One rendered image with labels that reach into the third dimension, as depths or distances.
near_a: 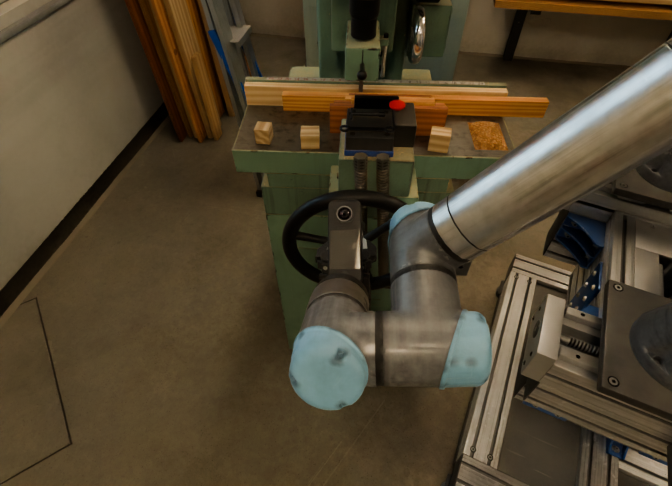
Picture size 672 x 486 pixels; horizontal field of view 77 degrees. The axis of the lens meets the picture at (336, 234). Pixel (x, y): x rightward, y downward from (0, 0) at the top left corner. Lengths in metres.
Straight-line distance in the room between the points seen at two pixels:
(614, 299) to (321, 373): 0.61
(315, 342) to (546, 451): 1.07
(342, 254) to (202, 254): 1.43
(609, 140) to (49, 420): 1.71
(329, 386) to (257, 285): 1.40
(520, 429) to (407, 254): 0.97
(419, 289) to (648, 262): 0.75
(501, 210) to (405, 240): 0.11
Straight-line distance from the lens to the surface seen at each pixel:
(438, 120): 0.95
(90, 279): 2.06
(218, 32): 1.75
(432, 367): 0.42
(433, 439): 1.54
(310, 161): 0.92
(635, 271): 1.10
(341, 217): 0.57
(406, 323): 0.43
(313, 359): 0.40
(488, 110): 1.06
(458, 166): 0.94
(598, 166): 0.43
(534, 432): 1.40
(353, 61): 0.92
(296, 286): 1.26
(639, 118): 0.42
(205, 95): 2.42
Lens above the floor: 1.45
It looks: 48 degrees down
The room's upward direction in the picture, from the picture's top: straight up
